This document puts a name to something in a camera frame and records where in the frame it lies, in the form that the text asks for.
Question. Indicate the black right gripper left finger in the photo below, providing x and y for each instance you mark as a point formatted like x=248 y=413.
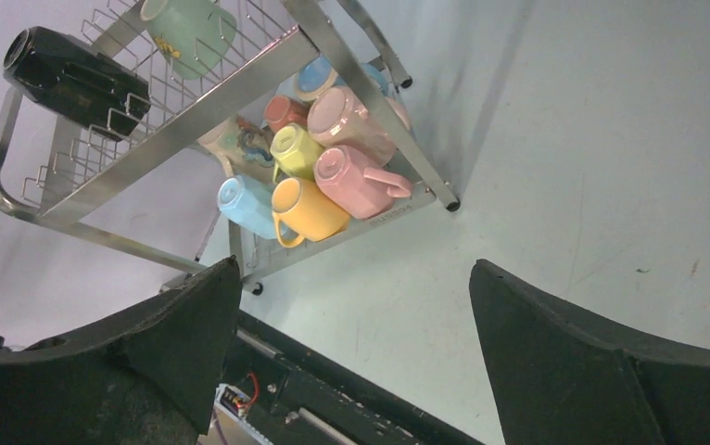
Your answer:
x=143 y=375

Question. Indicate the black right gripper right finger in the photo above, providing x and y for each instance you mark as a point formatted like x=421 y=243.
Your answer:
x=561 y=374

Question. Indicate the yellow mug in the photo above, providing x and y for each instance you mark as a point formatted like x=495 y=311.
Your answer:
x=302 y=212

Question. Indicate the black mug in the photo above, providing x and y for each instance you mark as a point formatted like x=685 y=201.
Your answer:
x=67 y=76

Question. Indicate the mint green mug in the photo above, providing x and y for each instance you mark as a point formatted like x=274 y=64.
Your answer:
x=192 y=35

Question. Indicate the steel two-tier dish rack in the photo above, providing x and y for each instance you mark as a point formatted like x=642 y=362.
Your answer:
x=53 y=173

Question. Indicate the light blue mug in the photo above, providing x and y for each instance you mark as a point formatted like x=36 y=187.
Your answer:
x=247 y=202

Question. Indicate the cream decorated mug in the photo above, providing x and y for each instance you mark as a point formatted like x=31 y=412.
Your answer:
x=241 y=147

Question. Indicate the yellow-green mug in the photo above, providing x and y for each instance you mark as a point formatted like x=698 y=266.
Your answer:
x=295 y=152

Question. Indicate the pink faceted mug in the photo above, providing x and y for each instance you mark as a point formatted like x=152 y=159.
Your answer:
x=357 y=183

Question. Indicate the orange-red cup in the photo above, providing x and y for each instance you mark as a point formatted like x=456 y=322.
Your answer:
x=282 y=110

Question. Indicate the large pink mug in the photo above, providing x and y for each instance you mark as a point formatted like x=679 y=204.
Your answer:
x=338 y=117

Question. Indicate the blue-rimmed cup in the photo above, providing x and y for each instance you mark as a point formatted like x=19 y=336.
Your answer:
x=319 y=76

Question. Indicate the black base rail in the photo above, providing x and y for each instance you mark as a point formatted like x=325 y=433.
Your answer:
x=275 y=390

